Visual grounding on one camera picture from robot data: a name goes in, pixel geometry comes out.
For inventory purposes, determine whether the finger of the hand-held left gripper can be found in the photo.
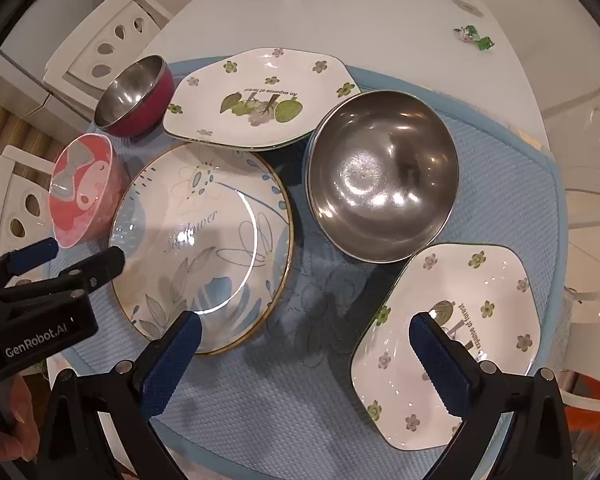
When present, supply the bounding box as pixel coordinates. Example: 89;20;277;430
44;246;126;302
0;238;59;292

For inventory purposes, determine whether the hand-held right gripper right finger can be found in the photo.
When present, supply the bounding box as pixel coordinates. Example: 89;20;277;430
409;311;573;480

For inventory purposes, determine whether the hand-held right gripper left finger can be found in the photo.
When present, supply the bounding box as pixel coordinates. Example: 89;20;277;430
37;310;203;480

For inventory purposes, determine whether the pink bowl with bow print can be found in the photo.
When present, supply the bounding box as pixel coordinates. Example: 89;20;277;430
48;133;131;249

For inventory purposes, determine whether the white pink-rimmed bowl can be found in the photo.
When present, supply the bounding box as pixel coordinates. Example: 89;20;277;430
109;141;295;357

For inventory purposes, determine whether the white hexagonal flower plate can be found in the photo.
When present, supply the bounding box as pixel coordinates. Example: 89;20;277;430
162;47;360;152
350;242;542;452

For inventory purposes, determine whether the red steel bowl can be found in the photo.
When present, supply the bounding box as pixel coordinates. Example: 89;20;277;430
94;55;175;139

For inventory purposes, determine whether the blue steel bowl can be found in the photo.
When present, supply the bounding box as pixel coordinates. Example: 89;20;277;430
304;89;459;264

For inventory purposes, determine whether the person's left hand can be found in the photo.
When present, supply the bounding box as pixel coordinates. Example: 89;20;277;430
0;376;36;466

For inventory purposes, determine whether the white dining chair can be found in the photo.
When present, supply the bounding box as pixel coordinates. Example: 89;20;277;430
0;145;57;288
44;0;173;117

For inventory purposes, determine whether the blue waffle mat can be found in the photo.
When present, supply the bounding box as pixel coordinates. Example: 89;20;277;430
45;57;576;480

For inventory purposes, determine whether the orange object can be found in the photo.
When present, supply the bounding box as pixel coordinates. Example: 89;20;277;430
562;375;600;423

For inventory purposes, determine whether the green candy wrapper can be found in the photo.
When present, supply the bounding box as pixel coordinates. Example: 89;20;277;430
454;25;496;52

